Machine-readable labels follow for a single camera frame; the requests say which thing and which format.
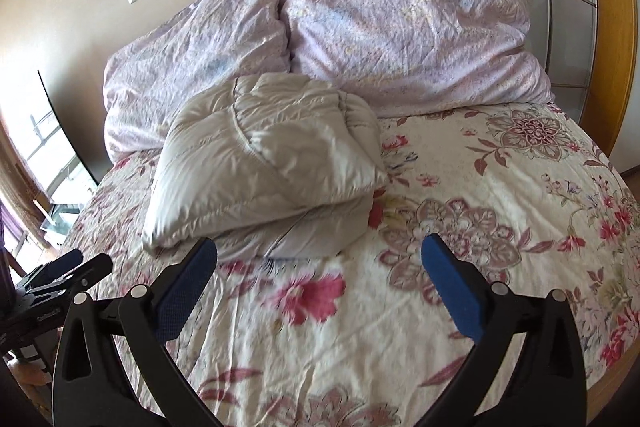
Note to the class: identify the floral bed cover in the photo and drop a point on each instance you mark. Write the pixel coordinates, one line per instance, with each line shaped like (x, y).
(362, 338)

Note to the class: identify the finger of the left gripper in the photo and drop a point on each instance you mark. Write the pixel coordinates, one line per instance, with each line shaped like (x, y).
(81, 278)
(53, 270)

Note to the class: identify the beige puffer jacket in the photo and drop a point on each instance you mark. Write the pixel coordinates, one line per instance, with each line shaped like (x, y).
(269, 166)

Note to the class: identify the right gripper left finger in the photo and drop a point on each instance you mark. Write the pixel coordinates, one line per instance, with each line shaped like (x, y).
(90, 385)

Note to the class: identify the dark framed window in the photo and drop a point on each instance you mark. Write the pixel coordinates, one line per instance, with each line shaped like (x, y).
(43, 179)

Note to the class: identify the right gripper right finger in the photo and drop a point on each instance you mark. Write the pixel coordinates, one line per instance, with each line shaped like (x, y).
(526, 366)

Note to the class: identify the right lilac pillow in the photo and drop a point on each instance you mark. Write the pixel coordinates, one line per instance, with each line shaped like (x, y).
(414, 57)

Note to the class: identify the left lilac pillow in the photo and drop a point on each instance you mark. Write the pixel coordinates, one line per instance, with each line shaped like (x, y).
(208, 42)

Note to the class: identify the lilac pillow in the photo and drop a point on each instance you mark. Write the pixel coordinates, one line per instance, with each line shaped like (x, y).
(414, 57)
(208, 42)

